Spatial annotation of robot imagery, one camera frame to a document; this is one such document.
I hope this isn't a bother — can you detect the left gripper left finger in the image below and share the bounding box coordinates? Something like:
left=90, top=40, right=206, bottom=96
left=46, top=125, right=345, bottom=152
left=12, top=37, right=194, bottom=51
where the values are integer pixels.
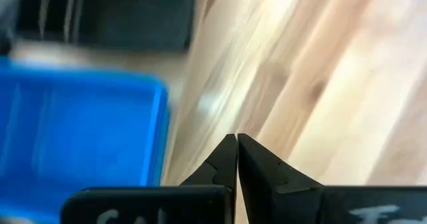
left=61, top=133, right=239, bottom=224

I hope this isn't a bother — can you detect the black plastic slotted basket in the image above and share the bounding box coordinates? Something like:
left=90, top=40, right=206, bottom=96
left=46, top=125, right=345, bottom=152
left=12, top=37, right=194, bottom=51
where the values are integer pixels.
left=15, top=0, right=197, bottom=53

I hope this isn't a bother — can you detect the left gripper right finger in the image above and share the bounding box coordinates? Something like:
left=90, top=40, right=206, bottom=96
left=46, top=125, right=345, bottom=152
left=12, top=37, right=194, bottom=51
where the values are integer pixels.
left=237, top=133, right=427, bottom=224

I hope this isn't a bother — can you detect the blue plastic slotted basket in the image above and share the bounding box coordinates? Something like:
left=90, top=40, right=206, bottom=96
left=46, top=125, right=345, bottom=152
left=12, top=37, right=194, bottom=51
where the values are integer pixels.
left=0, top=57, right=171, bottom=224

